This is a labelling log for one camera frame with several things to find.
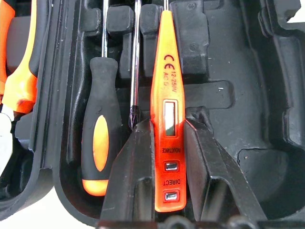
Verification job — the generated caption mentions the black plastic tool case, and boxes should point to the black plastic tool case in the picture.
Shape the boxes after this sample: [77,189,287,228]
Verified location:
[0,0,305,227]

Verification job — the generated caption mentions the black orange handled screwdriver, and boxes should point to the black orange handled screwdriver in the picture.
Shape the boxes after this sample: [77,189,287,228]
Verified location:
[81,0,121,197]

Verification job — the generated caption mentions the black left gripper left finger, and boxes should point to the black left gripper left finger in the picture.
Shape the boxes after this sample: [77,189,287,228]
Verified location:
[100,118,156,221]

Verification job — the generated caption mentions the long metal screwdriver shaft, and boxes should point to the long metal screwdriver shaft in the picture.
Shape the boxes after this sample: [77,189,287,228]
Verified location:
[128,0,142,131]

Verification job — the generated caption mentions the orange voltage tester pen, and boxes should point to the orange voltage tester pen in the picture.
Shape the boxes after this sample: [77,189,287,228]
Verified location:
[150,0,187,212]

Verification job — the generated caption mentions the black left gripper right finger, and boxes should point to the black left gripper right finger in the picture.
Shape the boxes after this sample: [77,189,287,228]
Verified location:
[183,119,268,222]

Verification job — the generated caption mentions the orange black handled pliers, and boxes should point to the orange black handled pliers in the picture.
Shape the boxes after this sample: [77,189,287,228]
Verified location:
[0,0,38,114]

